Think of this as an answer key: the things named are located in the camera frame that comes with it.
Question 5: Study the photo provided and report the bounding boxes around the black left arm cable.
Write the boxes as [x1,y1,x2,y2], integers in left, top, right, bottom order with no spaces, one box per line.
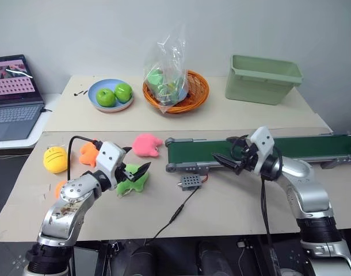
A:
[66,136,104,183]

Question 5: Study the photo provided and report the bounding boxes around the grey laptop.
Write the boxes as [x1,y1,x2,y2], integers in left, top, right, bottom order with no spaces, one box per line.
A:
[0,54,46,143]

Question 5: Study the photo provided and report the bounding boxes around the thin black cable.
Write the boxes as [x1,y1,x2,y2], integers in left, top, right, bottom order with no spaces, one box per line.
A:
[143,186,200,247]

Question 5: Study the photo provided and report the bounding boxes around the green apple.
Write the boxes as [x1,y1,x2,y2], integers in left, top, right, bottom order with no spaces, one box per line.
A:
[114,82,133,103]
[96,88,117,108]

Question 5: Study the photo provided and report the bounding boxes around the green conveyor belt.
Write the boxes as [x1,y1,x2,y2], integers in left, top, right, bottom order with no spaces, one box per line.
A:
[163,133,351,174]

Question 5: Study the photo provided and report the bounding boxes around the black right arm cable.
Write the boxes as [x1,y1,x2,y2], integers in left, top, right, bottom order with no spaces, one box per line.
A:
[230,135,283,276]

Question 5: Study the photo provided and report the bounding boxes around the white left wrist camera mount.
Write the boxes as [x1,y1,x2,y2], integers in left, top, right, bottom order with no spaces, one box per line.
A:
[96,141,127,185]

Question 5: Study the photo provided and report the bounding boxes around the pink plush toy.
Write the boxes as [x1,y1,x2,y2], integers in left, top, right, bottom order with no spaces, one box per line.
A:
[132,133,164,158]

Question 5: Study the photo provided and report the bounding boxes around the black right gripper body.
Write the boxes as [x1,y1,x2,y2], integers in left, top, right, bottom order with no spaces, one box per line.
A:
[235,140,259,173]

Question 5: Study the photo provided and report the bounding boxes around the yellow plush toy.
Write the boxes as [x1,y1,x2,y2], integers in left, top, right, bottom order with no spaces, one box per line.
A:
[43,145,68,175]

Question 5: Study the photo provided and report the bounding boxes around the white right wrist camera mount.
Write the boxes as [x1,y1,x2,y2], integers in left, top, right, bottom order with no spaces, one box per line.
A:
[249,125,276,174]

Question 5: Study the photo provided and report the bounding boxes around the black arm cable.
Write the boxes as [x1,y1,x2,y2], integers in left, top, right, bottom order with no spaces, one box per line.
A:
[66,136,104,183]
[230,135,283,276]

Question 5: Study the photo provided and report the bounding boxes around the clear plastic bag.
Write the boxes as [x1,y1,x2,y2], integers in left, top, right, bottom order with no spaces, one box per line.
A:
[143,24,191,116]

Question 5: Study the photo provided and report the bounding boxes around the light green plastic bin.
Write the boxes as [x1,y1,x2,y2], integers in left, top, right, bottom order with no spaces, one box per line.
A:
[224,54,304,106]

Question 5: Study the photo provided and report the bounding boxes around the dark rounded shape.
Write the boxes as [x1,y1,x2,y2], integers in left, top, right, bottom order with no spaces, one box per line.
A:
[129,246,165,276]
[196,240,231,276]

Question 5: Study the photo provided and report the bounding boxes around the small grey controller box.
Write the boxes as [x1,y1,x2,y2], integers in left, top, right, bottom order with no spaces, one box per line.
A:
[177,174,205,192]

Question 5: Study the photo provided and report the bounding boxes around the orange woven basket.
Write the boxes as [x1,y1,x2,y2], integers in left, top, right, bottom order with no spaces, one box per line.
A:
[142,70,210,114]

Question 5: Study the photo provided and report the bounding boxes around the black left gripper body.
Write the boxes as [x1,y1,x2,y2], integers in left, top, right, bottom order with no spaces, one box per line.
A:
[115,162,136,185]

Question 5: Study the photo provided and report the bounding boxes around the green plush toy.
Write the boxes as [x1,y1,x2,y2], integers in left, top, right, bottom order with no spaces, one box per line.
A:
[115,163,150,198]

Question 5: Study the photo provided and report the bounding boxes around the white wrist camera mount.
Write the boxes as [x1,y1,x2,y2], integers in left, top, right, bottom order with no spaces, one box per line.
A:
[249,125,276,174]
[96,141,127,185]

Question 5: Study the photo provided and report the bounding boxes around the blue plate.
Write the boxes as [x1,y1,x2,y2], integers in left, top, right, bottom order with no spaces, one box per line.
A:
[87,79,135,113]

